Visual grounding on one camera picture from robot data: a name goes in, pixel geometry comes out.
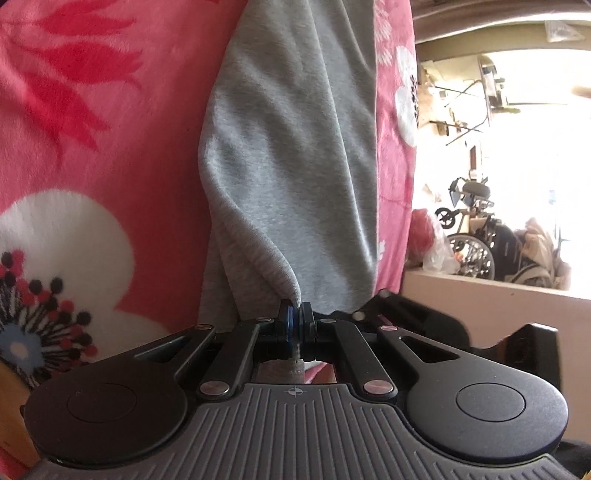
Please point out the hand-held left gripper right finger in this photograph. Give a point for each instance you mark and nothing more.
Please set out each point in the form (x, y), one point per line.
(302, 327)

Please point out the wheelchair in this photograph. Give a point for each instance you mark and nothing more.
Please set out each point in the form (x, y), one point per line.
(480, 249)

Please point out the beige curtain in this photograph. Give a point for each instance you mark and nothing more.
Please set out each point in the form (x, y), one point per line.
(485, 18)

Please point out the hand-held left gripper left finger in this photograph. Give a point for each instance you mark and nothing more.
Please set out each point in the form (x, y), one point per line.
(289, 323)

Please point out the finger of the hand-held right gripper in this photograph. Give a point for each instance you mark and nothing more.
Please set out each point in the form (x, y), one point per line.
(388, 307)

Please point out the pink floral blanket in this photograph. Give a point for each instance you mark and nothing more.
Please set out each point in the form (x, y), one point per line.
(92, 138)

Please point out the white plastic bag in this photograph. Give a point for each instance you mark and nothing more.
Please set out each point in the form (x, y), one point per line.
(441, 256)

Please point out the red plastic bag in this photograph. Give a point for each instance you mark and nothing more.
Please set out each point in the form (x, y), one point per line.
(422, 226)

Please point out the grey sweatpants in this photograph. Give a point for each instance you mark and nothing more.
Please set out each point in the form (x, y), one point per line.
(286, 161)

